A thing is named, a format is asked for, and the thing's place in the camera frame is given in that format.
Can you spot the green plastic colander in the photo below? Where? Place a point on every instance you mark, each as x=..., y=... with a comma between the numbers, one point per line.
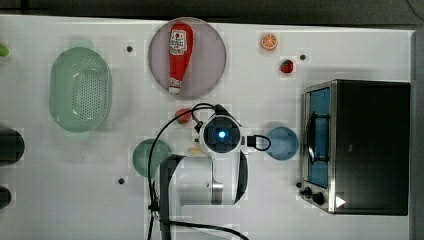
x=80, y=92

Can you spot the orange slice toy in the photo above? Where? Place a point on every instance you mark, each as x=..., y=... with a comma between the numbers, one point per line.
x=269, y=42

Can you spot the black toaster oven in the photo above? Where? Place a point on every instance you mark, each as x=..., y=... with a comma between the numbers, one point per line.
x=355, y=147

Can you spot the red plush ketchup bottle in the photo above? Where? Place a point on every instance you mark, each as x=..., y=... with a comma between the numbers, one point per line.
x=180, y=50

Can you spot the black frying pan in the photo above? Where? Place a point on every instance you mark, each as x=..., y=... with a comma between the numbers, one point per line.
x=12, y=146

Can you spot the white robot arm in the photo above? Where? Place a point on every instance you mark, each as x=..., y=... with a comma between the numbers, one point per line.
x=218, y=177

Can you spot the green toy fruit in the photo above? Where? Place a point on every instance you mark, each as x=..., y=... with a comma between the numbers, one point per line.
x=4, y=51

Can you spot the pink toy strawberry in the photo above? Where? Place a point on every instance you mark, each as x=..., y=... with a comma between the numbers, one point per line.
x=183, y=116

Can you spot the red toy strawberry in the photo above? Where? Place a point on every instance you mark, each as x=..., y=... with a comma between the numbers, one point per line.
x=287, y=66

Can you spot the green plastic cup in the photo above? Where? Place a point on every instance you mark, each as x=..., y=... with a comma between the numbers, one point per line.
x=147, y=159

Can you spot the grey round plate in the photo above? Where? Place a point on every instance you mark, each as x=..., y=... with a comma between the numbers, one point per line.
x=207, y=62

